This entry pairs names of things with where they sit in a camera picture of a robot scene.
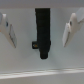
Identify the black door handle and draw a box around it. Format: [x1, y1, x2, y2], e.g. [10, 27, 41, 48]
[31, 7, 53, 60]

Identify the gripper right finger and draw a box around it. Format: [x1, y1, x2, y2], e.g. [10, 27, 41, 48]
[62, 7, 84, 48]

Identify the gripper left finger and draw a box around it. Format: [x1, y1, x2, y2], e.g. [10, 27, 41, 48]
[0, 12, 18, 49]

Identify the white sliding door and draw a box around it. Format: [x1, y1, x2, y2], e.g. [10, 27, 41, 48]
[0, 7, 84, 75]

